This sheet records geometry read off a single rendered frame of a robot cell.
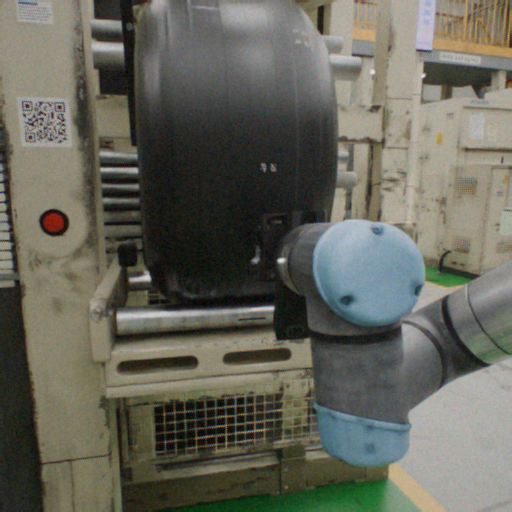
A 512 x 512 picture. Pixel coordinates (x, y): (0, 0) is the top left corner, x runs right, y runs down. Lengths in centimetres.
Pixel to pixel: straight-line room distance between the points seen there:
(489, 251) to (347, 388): 503
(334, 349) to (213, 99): 38
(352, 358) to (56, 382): 64
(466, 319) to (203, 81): 42
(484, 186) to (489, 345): 484
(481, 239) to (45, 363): 481
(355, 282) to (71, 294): 60
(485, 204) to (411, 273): 491
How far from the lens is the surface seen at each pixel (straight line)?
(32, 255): 82
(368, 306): 31
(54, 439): 94
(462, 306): 43
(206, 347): 74
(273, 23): 70
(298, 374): 79
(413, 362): 39
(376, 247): 31
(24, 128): 81
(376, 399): 36
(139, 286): 102
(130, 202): 118
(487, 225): 527
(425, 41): 508
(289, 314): 52
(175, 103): 60
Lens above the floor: 114
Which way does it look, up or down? 11 degrees down
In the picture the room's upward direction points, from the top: straight up
